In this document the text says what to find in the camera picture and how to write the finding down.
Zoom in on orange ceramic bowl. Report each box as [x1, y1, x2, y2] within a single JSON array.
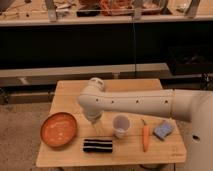
[[40, 112, 77, 148]]

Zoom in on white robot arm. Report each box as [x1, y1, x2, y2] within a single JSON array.
[[78, 78, 213, 171]]

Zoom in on black white striped cloth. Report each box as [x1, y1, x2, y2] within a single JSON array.
[[83, 139, 113, 153]]

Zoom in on clear plastic cup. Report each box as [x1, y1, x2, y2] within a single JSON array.
[[112, 115, 130, 138]]

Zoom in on orange carrot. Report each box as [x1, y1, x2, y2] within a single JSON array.
[[142, 119, 150, 152]]

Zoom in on blue sponge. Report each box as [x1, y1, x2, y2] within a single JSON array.
[[153, 121, 174, 141]]

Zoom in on wooden workbench shelf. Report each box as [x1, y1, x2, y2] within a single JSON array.
[[0, 0, 213, 27]]

